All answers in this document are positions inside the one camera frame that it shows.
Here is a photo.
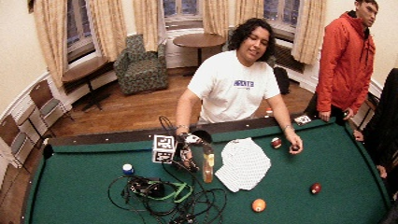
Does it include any amber liquid bottle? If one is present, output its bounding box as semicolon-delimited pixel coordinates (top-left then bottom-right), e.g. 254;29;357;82
200;143;216;184

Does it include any white marker cube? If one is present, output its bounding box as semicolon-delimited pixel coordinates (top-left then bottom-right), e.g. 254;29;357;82
151;133;176;164

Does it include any green felt pool table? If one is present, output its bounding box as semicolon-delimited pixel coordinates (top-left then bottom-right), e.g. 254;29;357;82
22;115;392;224

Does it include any small printed card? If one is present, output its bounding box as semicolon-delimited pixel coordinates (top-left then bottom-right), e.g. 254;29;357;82
294;114;312;126

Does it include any white dotted cloth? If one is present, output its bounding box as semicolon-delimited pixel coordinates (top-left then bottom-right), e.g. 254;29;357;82
214;137;272;193

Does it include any black electronic device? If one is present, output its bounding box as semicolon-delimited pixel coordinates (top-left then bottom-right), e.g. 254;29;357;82
126;176;164;198

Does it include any orange billiard ball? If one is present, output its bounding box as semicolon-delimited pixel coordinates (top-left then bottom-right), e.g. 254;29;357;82
251;198;267;214

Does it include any black bag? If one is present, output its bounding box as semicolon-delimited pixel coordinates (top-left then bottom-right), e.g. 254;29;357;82
272;65;292;95

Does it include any person in white t-shirt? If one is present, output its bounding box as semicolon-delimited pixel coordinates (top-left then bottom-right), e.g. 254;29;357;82
174;17;304;156

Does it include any green patterned armchair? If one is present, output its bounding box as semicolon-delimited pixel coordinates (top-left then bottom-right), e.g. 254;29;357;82
111;34;170;95

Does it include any round wooden table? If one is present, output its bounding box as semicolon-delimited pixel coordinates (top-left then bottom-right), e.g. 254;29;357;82
171;33;227;77

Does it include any brown folding chair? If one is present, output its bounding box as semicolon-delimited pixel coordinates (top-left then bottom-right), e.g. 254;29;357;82
27;78;77;138
0;114;33;173

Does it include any window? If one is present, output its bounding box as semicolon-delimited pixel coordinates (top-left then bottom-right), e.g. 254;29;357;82
262;0;300;33
160;0;204;21
65;0;97;54

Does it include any row of beige curtains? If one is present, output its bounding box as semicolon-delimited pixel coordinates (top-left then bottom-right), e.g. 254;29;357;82
30;0;328;89

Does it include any green strap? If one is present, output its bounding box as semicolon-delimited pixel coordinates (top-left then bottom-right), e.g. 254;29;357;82
140;181;194;203

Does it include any tangle of black cables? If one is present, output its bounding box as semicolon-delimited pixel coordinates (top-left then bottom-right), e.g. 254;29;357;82
106;115;228;224

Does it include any wall radiator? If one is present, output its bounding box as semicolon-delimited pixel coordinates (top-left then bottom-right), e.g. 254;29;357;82
272;43;307;75

